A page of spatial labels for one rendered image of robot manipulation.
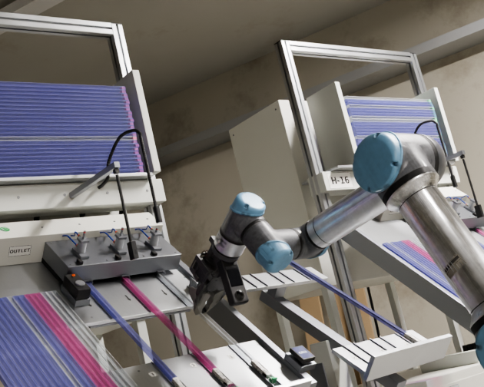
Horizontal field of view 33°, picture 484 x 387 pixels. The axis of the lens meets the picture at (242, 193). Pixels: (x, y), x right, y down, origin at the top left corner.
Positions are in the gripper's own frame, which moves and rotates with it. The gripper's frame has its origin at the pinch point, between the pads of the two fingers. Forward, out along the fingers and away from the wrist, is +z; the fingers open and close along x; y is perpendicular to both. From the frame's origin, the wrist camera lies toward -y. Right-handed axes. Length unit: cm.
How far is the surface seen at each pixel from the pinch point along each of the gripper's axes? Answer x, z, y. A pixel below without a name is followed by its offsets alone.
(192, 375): 16.7, -4.0, -20.0
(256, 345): -6.0, -2.7, -15.1
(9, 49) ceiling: -76, 92, 280
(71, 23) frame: 3, -27, 94
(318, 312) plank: -222, 157, 106
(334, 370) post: -27.1, 0.7, -25.4
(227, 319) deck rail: -8.1, 2.6, -1.8
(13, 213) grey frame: 32, 4, 45
